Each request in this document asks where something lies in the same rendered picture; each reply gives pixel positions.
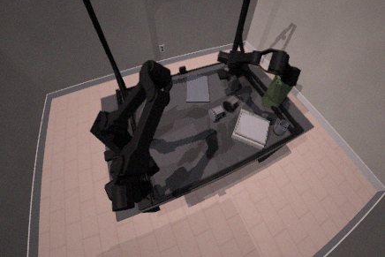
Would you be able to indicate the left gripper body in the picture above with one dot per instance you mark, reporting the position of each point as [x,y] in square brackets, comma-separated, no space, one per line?
[223,74]

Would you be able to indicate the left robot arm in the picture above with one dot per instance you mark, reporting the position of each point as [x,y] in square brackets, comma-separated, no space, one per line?
[277,65]

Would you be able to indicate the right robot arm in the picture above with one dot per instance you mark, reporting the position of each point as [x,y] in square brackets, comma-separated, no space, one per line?
[135,156]

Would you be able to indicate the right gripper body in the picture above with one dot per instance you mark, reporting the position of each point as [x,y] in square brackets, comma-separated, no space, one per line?
[152,169]

